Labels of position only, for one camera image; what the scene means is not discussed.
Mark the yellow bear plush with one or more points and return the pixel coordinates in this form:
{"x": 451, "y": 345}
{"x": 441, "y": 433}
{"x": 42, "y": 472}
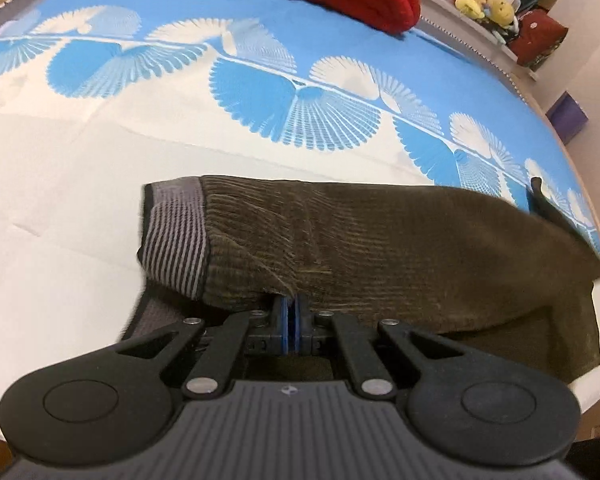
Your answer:
{"x": 500, "y": 6}

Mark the red cushion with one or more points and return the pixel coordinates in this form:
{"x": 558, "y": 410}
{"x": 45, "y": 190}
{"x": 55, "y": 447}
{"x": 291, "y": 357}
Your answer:
{"x": 537, "y": 37}

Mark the white window sill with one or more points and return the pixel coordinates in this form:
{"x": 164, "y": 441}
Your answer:
{"x": 460, "y": 30}

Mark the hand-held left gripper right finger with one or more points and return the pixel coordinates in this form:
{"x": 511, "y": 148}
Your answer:
{"x": 300, "y": 325}

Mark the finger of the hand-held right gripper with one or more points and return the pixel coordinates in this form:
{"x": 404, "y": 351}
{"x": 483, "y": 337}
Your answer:
{"x": 555, "y": 215}

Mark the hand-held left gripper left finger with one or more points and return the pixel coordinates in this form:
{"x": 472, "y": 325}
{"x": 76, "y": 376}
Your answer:
{"x": 281, "y": 325}

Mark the blue printed bed sheet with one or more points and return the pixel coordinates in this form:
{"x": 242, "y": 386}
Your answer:
{"x": 80, "y": 185}

